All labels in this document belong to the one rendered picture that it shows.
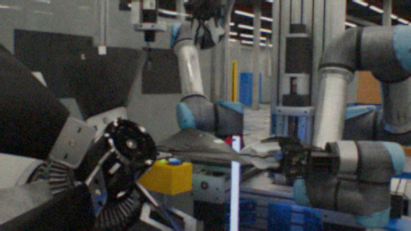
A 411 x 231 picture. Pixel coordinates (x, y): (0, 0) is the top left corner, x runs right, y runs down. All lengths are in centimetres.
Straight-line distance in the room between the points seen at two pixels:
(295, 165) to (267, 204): 68
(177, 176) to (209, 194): 24
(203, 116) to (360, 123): 57
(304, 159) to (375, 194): 18
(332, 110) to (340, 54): 15
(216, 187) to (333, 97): 63
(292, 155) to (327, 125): 18
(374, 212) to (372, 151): 13
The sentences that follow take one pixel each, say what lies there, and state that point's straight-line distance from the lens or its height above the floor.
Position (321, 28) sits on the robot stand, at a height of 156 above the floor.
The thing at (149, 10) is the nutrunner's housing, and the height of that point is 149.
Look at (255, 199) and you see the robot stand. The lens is 161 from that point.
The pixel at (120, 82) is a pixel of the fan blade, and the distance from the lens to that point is 99.
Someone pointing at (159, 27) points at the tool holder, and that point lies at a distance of 90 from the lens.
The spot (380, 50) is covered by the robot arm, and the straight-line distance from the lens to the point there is 111.
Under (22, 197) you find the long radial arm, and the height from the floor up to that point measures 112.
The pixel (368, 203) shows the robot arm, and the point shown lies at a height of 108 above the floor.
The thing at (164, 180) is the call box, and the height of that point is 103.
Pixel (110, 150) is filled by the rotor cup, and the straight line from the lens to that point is 79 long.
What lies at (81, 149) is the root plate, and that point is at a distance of 85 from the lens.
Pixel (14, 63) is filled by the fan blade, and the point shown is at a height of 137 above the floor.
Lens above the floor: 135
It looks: 4 degrees down
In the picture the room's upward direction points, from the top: 1 degrees clockwise
